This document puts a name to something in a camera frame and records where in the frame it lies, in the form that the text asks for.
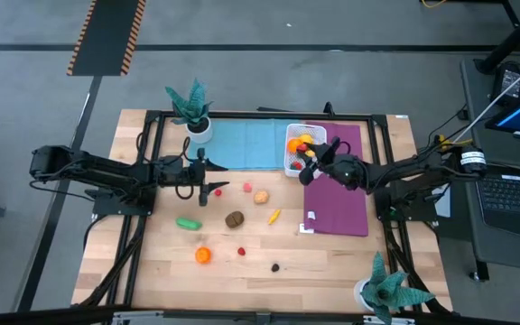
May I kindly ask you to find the black hazard-striped floor mat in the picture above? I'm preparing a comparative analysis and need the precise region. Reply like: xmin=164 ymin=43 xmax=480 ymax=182
xmin=65 ymin=0 xmax=147 ymax=77

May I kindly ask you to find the black aluminium table frame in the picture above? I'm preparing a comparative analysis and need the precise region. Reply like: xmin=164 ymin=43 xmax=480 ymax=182
xmin=79 ymin=107 xmax=450 ymax=317

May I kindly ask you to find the plant in white pot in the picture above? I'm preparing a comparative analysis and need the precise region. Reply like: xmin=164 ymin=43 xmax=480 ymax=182
xmin=353 ymin=251 xmax=436 ymax=325
xmin=164 ymin=79 xmax=215 ymax=144

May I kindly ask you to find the light blue cloth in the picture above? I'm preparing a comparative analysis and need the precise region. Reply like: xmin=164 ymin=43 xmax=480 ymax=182
xmin=190 ymin=118 xmax=304 ymax=172

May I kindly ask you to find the white perforated plastic basket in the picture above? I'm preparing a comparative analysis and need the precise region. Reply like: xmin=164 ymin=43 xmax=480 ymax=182
xmin=283 ymin=123 xmax=329 ymax=179

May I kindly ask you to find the black laptop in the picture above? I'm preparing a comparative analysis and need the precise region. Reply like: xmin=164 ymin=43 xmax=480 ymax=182
xmin=476 ymin=164 xmax=520 ymax=240

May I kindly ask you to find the green toy cucumber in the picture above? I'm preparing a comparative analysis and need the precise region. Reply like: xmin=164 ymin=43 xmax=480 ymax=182
xmin=175 ymin=217 xmax=204 ymax=231

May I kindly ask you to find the black stand leg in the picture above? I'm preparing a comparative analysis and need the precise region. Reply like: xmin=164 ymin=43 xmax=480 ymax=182
xmin=474 ymin=0 xmax=520 ymax=76

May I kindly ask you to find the white cable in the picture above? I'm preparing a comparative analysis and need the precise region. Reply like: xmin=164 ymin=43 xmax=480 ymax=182
xmin=456 ymin=56 xmax=520 ymax=141

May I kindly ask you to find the purple cloth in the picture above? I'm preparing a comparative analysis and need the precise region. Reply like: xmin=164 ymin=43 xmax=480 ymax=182
xmin=302 ymin=122 xmax=370 ymax=237

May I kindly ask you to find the orange toy fruit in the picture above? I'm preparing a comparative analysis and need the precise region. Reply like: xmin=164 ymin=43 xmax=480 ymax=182
xmin=194 ymin=246 xmax=213 ymax=265

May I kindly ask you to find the white paper sheet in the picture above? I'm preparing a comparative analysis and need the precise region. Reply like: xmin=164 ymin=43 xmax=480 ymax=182
xmin=435 ymin=187 xmax=453 ymax=218

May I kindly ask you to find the brown toy kiwi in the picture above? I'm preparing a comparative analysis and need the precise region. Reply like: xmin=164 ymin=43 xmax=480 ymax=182
xmin=224 ymin=210 xmax=246 ymax=229

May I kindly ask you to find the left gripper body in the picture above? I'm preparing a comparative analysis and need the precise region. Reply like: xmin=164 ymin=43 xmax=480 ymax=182
xmin=181 ymin=147 xmax=211 ymax=208

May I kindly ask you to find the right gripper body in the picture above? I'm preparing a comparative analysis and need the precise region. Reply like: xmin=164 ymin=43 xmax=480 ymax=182
xmin=327 ymin=153 xmax=372 ymax=193

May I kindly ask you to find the black power adapter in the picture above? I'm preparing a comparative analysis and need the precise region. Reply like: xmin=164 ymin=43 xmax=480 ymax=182
xmin=492 ymin=62 xmax=520 ymax=103

